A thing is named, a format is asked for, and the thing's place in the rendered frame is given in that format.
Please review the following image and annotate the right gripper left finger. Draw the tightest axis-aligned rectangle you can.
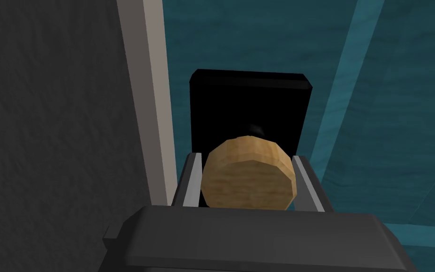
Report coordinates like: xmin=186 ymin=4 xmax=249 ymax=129
xmin=171 ymin=152 xmax=203 ymax=208

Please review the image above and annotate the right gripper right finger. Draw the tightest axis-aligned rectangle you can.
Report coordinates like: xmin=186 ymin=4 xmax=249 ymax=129
xmin=291 ymin=154 xmax=335 ymax=213

